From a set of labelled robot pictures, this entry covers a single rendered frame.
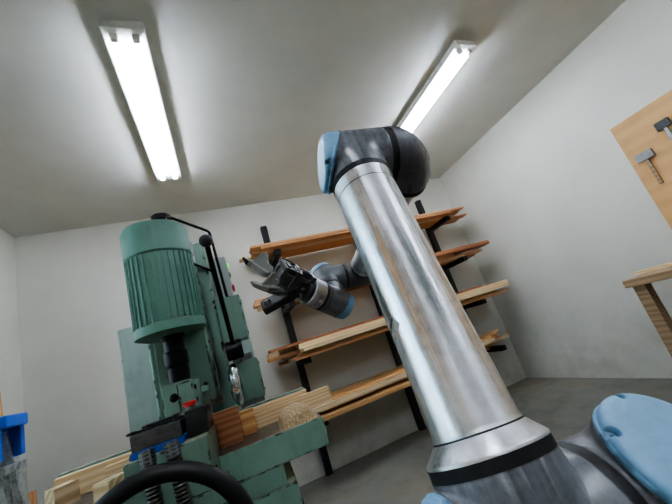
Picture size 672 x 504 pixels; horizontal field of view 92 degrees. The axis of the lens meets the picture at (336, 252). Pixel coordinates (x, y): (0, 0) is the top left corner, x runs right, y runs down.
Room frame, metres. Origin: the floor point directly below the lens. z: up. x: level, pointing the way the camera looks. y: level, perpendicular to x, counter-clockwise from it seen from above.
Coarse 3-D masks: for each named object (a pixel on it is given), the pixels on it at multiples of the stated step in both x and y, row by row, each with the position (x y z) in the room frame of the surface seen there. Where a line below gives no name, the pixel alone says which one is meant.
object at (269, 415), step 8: (312, 392) 0.96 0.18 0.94; (320, 392) 0.97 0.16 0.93; (328, 392) 0.98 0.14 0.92; (288, 400) 0.94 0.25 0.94; (296, 400) 0.95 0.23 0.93; (304, 400) 0.96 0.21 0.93; (312, 400) 0.96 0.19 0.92; (320, 400) 0.97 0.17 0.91; (328, 400) 0.98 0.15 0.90; (264, 408) 0.94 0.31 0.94; (272, 408) 0.93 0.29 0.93; (280, 408) 0.93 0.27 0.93; (256, 416) 0.91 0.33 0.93; (264, 416) 0.92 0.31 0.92; (272, 416) 0.93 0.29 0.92; (264, 424) 0.92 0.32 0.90; (112, 464) 0.81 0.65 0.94; (120, 464) 0.81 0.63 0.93; (112, 472) 0.81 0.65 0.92; (120, 472) 0.81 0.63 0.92
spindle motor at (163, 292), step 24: (120, 240) 0.81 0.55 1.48; (144, 240) 0.79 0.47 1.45; (168, 240) 0.81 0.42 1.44; (144, 264) 0.79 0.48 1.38; (168, 264) 0.81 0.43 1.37; (192, 264) 0.88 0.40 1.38; (144, 288) 0.79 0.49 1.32; (168, 288) 0.80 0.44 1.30; (192, 288) 0.86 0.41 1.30; (144, 312) 0.79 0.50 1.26; (168, 312) 0.80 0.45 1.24; (192, 312) 0.84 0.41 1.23; (144, 336) 0.79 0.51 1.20
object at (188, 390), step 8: (176, 384) 0.83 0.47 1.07; (184, 384) 0.83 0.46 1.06; (192, 384) 0.84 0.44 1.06; (200, 384) 0.95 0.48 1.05; (168, 392) 0.82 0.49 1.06; (176, 392) 0.82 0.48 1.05; (184, 392) 0.83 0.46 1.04; (192, 392) 0.83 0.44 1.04; (200, 392) 0.93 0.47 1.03; (168, 400) 0.82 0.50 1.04; (184, 400) 0.83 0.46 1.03; (200, 400) 0.90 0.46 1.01; (168, 408) 0.82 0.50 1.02; (176, 408) 0.82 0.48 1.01; (184, 408) 0.83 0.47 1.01; (168, 416) 0.82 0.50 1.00
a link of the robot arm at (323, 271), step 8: (320, 264) 1.12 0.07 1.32; (328, 264) 1.14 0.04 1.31; (312, 272) 1.12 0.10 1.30; (320, 272) 1.09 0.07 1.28; (328, 272) 1.09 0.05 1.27; (336, 272) 1.10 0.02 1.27; (344, 272) 1.10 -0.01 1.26; (328, 280) 1.06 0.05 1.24; (336, 280) 1.07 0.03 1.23; (344, 280) 1.11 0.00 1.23; (344, 288) 1.13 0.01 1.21
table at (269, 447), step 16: (320, 416) 0.81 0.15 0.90; (256, 432) 0.87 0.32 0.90; (272, 432) 0.81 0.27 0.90; (288, 432) 0.79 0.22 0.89; (304, 432) 0.80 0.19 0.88; (320, 432) 0.81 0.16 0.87; (224, 448) 0.80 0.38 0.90; (240, 448) 0.76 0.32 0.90; (256, 448) 0.76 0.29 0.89; (272, 448) 0.77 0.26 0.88; (288, 448) 0.78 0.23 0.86; (304, 448) 0.79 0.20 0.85; (224, 464) 0.74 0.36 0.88; (240, 464) 0.75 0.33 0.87; (256, 464) 0.76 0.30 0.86; (272, 464) 0.77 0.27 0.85; (240, 480) 0.75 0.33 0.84; (208, 496) 0.64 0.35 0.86
